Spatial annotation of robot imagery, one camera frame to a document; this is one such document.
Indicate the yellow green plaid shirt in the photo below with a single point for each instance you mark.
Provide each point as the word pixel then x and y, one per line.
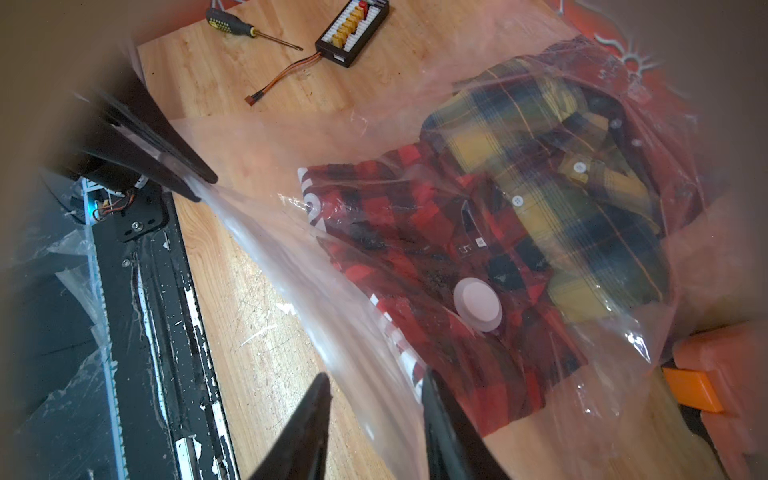
pixel 545 141

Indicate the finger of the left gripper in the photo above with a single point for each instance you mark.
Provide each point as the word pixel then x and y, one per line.
pixel 117 163
pixel 137 111

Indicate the white vacuum bag valve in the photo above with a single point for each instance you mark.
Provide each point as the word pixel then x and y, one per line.
pixel 477 304

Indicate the small picture card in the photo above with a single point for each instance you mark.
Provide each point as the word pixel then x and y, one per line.
pixel 341 43

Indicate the red black plaid shirt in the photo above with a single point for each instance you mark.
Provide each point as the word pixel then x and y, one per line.
pixel 405 228

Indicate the black handled screwdriver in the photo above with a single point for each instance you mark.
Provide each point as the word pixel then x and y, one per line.
pixel 231 24

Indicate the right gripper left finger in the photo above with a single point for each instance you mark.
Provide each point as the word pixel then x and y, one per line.
pixel 300 451

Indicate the clear plastic vacuum bag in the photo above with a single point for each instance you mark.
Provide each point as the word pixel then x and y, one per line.
pixel 613 418

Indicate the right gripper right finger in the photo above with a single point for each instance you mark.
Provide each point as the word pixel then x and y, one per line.
pixel 454 449

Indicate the orange plastic tool case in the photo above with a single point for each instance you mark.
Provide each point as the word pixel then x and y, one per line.
pixel 715 373

